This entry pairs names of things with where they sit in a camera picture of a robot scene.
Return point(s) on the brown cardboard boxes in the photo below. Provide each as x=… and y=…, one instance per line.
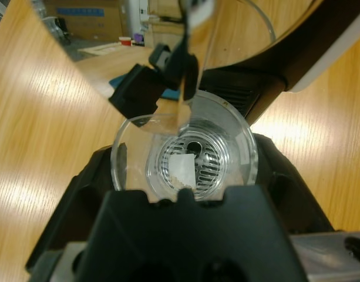
x=88, y=17

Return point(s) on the metal drip tray grille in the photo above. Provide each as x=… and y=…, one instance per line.
x=207, y=167

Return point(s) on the white capsule coffee machine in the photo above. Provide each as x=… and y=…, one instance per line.
x=314, y=44

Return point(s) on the purple small object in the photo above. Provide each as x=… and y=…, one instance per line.
x=138, y=38

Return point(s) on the clear glass cup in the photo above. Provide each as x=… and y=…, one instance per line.
x=229, y=138

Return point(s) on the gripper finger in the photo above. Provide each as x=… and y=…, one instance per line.
x=291, y=199
x=80, y=205

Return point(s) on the black wheeled chair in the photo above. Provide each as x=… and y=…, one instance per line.
x=62, y=29

